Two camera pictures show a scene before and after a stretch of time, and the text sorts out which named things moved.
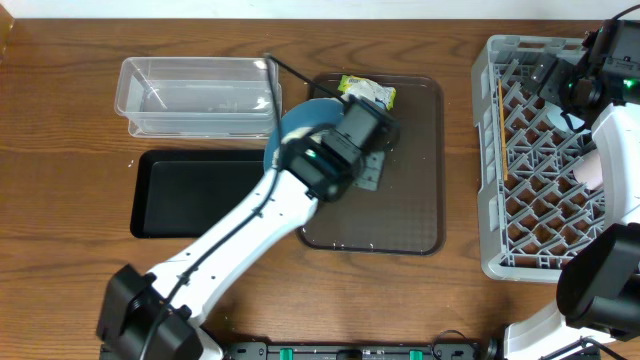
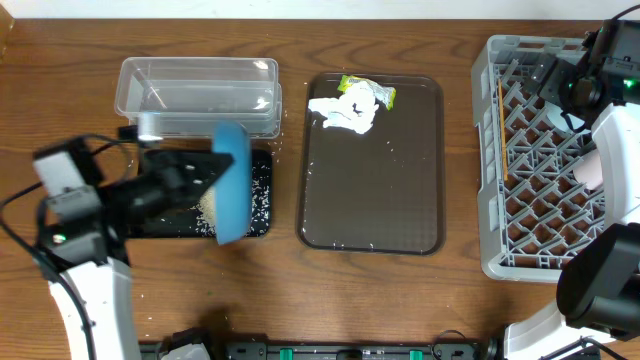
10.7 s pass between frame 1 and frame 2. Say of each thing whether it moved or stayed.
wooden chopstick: stayed
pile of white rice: moved
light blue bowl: stayed
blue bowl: moved
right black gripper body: stayed
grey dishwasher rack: stayed
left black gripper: moved
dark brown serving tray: stayed
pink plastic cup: stayed
